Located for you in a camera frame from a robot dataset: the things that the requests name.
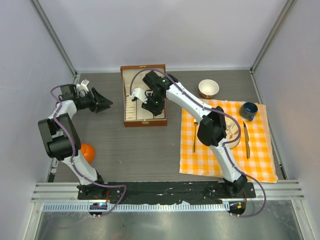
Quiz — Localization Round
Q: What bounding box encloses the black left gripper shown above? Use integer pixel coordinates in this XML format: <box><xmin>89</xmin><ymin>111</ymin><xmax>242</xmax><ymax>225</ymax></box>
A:
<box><xmin>78</xmin><ymin>88</ymin><xmax>113</xmax><ymax>114</ymax></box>

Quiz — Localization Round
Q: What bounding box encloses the brown jewelry tray insert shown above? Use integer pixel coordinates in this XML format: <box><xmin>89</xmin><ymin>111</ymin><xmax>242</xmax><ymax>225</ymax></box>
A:
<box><xmin>124</xmin><ymin>96</ymin><xmax>165</xmax><ymax>121</ymax></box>

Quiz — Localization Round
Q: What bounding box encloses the brown jewelry box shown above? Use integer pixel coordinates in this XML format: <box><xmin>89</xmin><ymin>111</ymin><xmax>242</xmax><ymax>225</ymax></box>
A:
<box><xmin>120</xmin><ymin>64</ymin><xmax>168</xmax><ymax>127</ymax></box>

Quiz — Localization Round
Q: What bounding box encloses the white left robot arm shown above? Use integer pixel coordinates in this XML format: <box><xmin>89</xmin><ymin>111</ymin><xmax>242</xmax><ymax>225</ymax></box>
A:
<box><xmin>38</xmin><ymin>80</ymin><xmax>113</xmax><ymax>200</ymax></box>

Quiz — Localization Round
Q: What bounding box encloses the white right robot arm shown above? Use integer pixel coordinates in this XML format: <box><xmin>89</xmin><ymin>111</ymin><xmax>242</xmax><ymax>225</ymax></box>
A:
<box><xmin>142</xmin><ymin>68</ymin><xmax>248</xmax><ymax>198</ymax></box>

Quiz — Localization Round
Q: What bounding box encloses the gold fork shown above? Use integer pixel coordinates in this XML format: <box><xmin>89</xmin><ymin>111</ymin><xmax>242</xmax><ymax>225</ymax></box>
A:
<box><xmin>192</xmin><ymin>119</ymin><xmax>198</xmax><ymax>153</ymax></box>

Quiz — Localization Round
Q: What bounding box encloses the orange upturned bowl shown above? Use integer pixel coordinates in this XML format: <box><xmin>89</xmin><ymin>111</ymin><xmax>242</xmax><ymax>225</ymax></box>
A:
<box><xmin>80</xmin><ymin>143</ymin><xmax>96</xmax><ymax>164</ymax></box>

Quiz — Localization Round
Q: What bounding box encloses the white ceramic bowl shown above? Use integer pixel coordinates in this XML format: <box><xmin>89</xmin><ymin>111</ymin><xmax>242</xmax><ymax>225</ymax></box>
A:
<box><xmin>198</xmin><ymin>79</ymin><xmax>220</xmax><ymax>99</ymax></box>

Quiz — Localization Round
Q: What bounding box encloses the decorated ceramic plate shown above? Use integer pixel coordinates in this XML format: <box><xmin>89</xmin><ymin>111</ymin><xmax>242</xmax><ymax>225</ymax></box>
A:
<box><xmin>224</xmin><ymin>116</ymin><xmax>241</xmax><ymax>149</ymax></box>

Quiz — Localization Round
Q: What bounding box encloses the dark blue mug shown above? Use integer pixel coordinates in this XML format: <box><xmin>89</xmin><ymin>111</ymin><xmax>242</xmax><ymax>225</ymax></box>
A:
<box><xmin>239</xmin><ymin>102</ymin><xmax>259</xmax><ymax>122</ymax></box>

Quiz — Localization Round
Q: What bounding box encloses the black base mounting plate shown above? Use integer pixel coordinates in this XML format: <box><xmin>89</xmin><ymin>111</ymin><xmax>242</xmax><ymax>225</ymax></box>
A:
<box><xmin>77</xmin><ymin>181</ymin><xmax>256</xmax><ymax>205</ymax></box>

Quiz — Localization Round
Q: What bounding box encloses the yellow checkered cloth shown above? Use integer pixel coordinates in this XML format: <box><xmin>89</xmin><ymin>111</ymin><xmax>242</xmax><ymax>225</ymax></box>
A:
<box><xmin>179</xmin><ymin>99</ymin><xmax>278</xmax><ymax>183</ymax></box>

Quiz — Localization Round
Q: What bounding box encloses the gold knife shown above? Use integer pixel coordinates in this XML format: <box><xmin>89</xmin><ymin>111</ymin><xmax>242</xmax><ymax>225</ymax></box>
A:
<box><xmin>243</xmin><ymin>122</ymin><xmax>251</xmax><ymax>159</ymax></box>

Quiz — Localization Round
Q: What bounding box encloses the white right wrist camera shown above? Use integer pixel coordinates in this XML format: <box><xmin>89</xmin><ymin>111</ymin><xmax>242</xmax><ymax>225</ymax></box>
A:
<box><xmin>129</xmin><ymin>87</ymin><xmax>148</xmax><ymax>104</ymax></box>

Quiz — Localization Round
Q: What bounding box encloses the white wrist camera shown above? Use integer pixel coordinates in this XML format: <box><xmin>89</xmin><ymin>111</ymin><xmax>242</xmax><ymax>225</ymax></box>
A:
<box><xmin>76</xmin><ymin>79</ymin><xmax>90</xmax><ymax>97</ymax></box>
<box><xmin>129</xmin><ymin>87</ymin><xmax>148</xmax><ymax>104</ymax></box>

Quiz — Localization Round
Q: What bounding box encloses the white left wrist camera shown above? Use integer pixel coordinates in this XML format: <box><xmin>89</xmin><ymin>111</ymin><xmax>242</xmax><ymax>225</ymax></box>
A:
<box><xmin>76</xmin><ymin>79</ymin><xmax>90</xmax><ymax>97</ymax></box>

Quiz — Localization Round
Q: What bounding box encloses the white slotted cable duct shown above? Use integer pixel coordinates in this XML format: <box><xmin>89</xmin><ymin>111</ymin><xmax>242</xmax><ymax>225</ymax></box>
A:
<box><xmin>42</xmin><ymin>202</ymin><xmax>230</xmax><ymax>214</ymax></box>

